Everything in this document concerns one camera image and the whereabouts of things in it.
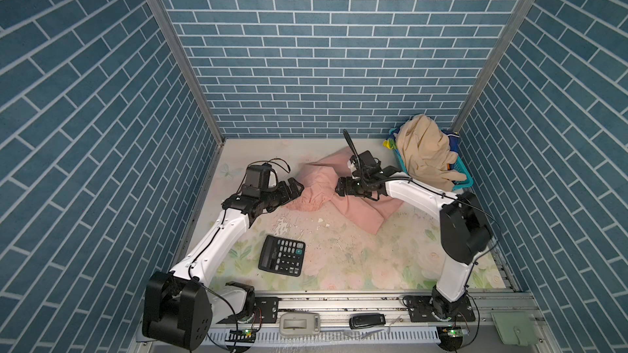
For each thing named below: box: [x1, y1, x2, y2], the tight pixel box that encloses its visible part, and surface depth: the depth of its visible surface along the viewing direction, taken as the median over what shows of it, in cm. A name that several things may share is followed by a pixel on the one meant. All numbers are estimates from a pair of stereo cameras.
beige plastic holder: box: [278, 312, 321, 336], surface depth 70 cm
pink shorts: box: [284, 146, 404, 235], surface depth 93 cm
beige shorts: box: [394, 114, 468, 193], surface depth 102 cm
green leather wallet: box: [490, 311, 539, 347], surface depth 73 cm
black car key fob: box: [348, 312, 386, 330], surface depth 71 cm
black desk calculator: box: [258, 234, 306, 278], surface depth 84 cm
